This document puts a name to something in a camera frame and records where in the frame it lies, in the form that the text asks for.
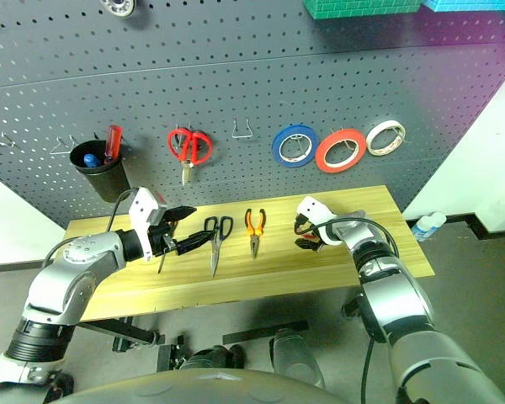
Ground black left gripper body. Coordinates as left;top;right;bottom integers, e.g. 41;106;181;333
149;218;182;258

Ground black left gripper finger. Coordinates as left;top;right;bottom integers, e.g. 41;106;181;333
174;230;214;256
164;205;198;224

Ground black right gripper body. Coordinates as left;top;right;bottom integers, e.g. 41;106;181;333
293;212;317;237

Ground black handled scissors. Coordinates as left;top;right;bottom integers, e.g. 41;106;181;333
204;215;233;278

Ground orange black needle-nose pliers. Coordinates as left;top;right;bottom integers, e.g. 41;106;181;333
244;208;267;259

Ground red tape roll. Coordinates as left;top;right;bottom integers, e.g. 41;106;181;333
315;128;367;174

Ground blue tape roll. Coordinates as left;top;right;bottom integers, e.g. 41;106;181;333
271;124;319;168

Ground black plastic cup holder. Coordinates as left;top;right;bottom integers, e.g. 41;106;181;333
69;140;130;204

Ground black table crossbar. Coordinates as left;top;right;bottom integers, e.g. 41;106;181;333
222;320;311;345

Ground silver right robot leg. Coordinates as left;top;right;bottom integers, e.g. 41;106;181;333
269;327;326;389

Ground silver robot leg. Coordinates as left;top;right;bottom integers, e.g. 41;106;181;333
178;343;246;372
269;327;326;389

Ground white tape roll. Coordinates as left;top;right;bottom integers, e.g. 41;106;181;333
364;120;407;157

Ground clear plastic bottle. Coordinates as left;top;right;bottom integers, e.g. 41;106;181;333
412;212;448;243

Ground silver left robot leg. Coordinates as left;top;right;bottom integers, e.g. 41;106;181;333
178;343;246;372

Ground grey robot torso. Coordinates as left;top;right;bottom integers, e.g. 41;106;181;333
61;367;407;404

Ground grey metal pegboard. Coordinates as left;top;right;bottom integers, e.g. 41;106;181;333
0;0;505;231

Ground round metal bearing wheel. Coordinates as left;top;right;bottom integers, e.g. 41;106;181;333
99;0;141;19

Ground green brick pattern box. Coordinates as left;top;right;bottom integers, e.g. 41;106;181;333
302;0;424;20

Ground cyan brick pattern box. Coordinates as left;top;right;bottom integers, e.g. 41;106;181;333
422;0;505;13

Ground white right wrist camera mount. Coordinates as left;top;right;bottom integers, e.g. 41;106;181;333
297;195;340;246

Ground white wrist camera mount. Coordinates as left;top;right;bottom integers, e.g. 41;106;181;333
297;195;340;246
129;188;167;258

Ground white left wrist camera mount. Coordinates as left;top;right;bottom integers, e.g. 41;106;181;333
129;188;167;258

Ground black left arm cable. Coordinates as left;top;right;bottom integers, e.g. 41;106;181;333
106;189;138;233

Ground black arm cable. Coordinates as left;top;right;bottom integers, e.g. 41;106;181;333
106;189;138;233
302;216;401;404

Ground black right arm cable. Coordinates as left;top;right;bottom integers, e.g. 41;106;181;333
302;216;401;404

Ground red handled scissors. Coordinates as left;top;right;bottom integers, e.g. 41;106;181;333
167;127;215;187

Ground wire pliers holder hook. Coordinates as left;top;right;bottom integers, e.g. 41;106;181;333
231;118;253;139

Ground red handled screwdriver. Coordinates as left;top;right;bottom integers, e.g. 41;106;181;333
104;125;123;166

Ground black table leg frame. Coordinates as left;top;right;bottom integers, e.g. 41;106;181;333
77;316;187;374

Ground wire triangle hook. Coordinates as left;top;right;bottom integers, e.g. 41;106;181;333
49;135;79;156

